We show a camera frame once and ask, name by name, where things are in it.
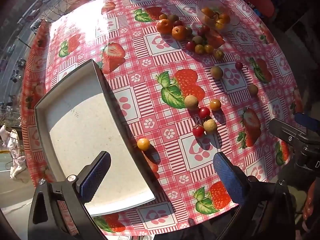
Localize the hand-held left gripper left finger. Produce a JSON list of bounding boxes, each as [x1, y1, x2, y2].
[[27, 151, 112, 240]]

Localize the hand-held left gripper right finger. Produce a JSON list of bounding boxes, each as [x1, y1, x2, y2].
[[212, 152, 298, 240]]

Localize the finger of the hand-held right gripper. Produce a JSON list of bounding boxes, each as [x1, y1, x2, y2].
[[269, 118, 311, 147], [294, 113, 320, 132]]

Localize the grey rectangular tray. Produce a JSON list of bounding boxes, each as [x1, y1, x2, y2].
[[34, 59, 157, 217]]

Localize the hanging pale garment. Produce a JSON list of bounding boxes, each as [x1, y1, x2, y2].
[[0, 124, 30, 183]]

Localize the red strawberry print tablecloth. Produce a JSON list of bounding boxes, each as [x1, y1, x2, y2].
[[20, 0, 304, 237]]

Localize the red stool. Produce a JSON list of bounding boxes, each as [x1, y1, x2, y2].
[[245, 0, 275, 18]]

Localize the clear glass bowl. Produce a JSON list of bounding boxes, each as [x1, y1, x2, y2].
[[195, 0, 240, 33]]

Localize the orange tangerine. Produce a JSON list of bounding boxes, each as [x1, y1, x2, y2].
[[172, 26, 188, 41], [156, 19, 174, 34]]

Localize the parked car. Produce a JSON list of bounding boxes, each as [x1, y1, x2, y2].
[[30, 19, 43, 32]]

